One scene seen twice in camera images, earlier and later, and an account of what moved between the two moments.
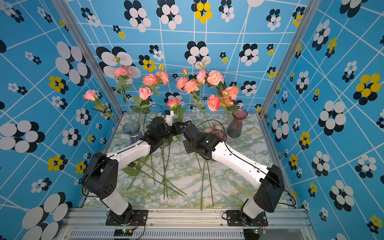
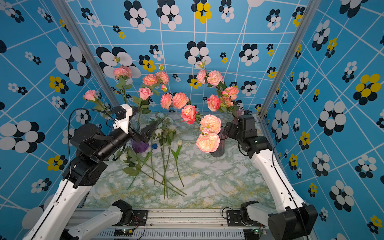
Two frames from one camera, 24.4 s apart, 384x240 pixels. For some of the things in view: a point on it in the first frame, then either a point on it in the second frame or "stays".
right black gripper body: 190,148 -> 234,133
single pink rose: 174,104 -> 189,114
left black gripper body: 169,131 -> 117,140
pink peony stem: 192,86 -> 176,100
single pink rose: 144,93 stays
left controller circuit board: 123,232 stays
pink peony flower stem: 213,78 stays
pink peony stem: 228,95 stays
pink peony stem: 123,73 stays
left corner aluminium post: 75,27 stays
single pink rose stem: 214,104 stays
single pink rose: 91,95 stays
